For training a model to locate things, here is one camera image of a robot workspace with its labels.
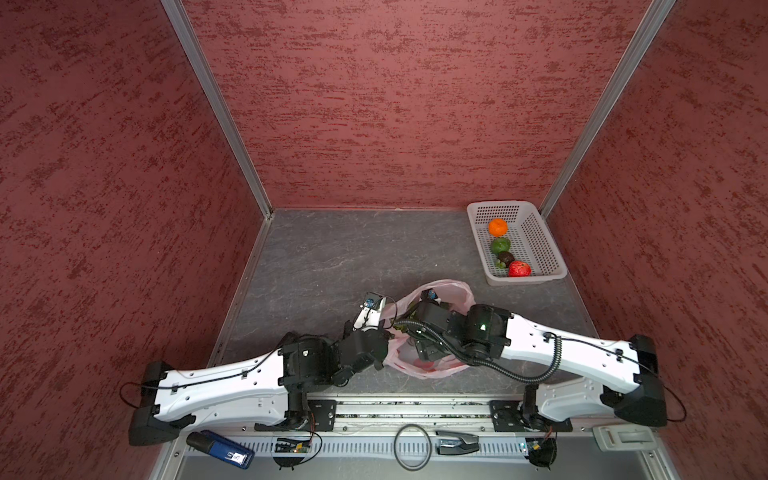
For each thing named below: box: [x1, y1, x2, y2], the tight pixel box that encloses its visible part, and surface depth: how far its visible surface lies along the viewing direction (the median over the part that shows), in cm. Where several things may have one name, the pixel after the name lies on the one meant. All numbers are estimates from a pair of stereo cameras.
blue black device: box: [186, 430, 255, 470], surface depth 68 cm
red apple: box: [508, 260, 533, 277], surface depth 99 cm
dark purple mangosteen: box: [497, 251, 515, 267], surface depth 103 cm
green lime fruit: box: [490, 237, 511, 255], surface depth 106 cm
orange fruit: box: [488, 218, 509, 237], surface depth 113 cm
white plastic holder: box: [593, 425, 659, 452], surface depth 71 cm
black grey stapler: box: [435, 430, 480, 455], surface depth 71 cm
